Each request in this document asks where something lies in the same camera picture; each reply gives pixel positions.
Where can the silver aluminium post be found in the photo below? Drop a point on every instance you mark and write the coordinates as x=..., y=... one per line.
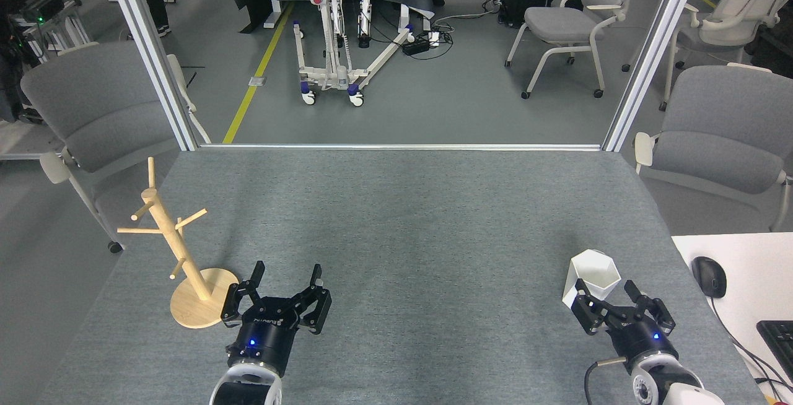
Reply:
x=155, y=58
x=650, y=58

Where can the black keyboard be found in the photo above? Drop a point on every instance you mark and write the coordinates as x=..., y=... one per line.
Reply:
x=780, y=343

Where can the grey office chair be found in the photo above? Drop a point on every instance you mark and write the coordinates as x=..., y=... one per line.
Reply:
x=557, y=24
x=99, y=114
x=725, y=139
x=712, y=33

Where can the silver table edge rail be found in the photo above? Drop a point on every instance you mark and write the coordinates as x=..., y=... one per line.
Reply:
x=403, y=147

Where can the white faceted cup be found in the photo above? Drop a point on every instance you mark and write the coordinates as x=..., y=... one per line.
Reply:
x=595, y=269

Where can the black power strip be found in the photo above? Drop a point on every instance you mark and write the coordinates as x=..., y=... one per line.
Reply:
x=415, y=46

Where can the black computer mouse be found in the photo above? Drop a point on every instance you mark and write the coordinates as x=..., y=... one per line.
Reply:
x=709, y=276

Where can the white desk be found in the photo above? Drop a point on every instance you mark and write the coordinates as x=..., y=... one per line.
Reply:
x=756, y=262

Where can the metal equipment rack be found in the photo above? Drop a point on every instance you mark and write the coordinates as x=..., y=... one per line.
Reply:
x=37, y=21

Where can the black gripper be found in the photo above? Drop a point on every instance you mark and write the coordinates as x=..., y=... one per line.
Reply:
x=641, y=340
x=263, y=337

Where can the wooden cup rack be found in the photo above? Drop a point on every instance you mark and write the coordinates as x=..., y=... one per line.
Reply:
x=195, y=309

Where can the white stand on wheels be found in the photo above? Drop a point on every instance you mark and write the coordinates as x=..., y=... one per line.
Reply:
x=328, y=74

